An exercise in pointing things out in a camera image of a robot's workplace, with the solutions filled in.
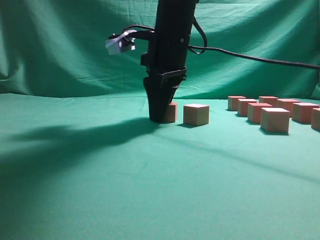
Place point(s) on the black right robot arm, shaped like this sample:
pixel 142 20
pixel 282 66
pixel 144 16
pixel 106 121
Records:
pixel 175 15

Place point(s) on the green cloth backdrop and cover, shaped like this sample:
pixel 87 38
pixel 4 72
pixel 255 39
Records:
pixel 80 159

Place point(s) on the pink cube column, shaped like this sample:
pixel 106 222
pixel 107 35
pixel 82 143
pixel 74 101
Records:
pixel 232 104
pixel 196 114
pixel 287 104
pixel 242 106
pixel 302 112
pixel 275 120
pixel 271 100
pixel 254 111

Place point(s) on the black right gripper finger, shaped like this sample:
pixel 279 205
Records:
pixel 172 91
pixel 158 97

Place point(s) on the pink cube column edge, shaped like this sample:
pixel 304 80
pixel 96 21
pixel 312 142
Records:
pixel 171 113

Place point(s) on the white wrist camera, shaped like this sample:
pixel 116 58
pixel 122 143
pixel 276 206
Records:
pixel 117 44

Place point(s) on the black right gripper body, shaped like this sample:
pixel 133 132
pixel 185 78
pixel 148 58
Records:
pixel 165 59

